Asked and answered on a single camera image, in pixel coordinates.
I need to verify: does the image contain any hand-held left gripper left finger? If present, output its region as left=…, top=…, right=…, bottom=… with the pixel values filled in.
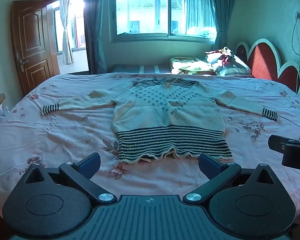
left=24, top=152, right=117, bottom=204

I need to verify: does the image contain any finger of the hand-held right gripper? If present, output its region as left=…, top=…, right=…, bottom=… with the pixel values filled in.
left=268, top=134, right=300, bottom=153

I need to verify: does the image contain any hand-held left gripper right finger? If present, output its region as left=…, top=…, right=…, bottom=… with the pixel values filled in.
left=182, top=153, right=275, bottom=204

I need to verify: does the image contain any cream knit sweater striped hem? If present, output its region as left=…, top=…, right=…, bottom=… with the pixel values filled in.
left=41, top=77, right=279, bottom=166

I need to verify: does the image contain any bed with pink floral sheet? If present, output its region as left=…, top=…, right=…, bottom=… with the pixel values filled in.
left=0, top=72, right=300, bottom=222

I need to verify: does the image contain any red and white headboard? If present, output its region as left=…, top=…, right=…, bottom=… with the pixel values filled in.
left=235, top=38, right=300, bottom=97

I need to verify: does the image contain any bundled plaid bedding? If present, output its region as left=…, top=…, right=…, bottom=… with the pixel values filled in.
left=205, top=46, right=252, bottom=78

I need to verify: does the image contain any folded yellow patterned quilt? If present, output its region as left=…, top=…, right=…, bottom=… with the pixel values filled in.
left=170, top=57, right=217, bottom=76

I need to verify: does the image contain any striped mattress sheet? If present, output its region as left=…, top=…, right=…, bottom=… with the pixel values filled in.
left=111, top=64, right=173, bottom=74

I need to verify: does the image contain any white sheer curtain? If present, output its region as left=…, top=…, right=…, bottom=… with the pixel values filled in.
left=59, top=0, right=75, bottom=65

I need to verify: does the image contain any teal curtain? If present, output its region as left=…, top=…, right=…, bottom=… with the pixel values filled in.
left=83, top=0, right=108, bottom=75
left=208, top=0, right=237, bottom=53

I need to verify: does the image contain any brown wooden door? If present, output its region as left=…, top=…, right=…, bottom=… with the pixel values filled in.
left=11, top=0, right=61, bottom=96

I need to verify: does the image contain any sheer window curtain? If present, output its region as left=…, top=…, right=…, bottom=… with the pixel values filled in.
left=184, top=0, right=216, bottom=28

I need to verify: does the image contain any large sliding window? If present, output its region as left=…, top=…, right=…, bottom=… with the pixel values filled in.
left=108, top=0, right=218, bottom=43

